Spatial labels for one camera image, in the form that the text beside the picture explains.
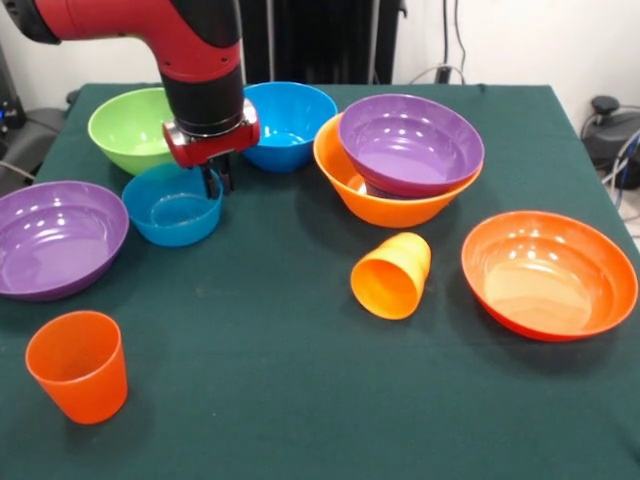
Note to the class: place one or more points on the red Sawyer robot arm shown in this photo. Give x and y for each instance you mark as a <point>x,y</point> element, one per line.
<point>200,50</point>

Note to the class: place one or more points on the small translucent blue bowl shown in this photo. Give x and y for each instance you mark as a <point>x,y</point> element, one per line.
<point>165,225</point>

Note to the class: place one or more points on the dark green tablecloth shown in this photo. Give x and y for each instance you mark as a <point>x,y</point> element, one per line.
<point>300,375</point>

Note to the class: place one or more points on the orange cup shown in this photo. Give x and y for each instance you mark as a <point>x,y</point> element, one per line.
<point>390,285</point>

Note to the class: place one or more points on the black equipment box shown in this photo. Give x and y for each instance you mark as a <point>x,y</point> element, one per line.
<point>9,100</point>

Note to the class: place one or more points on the green bowl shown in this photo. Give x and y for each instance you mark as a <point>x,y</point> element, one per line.
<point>130,125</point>

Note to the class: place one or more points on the purple bowl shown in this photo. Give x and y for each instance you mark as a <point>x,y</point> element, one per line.
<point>55,240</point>
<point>410,150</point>

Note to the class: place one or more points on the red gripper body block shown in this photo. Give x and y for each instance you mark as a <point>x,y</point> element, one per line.
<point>215,147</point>

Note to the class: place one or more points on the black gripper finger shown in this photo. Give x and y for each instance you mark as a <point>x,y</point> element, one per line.
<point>227,175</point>
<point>211,182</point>

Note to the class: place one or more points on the red cup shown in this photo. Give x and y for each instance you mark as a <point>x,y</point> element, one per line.
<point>80,380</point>

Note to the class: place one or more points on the red shallow bowl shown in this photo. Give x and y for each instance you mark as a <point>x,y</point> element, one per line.
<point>545,280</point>

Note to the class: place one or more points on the large orange bowl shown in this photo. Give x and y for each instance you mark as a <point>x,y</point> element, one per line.
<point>390,210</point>

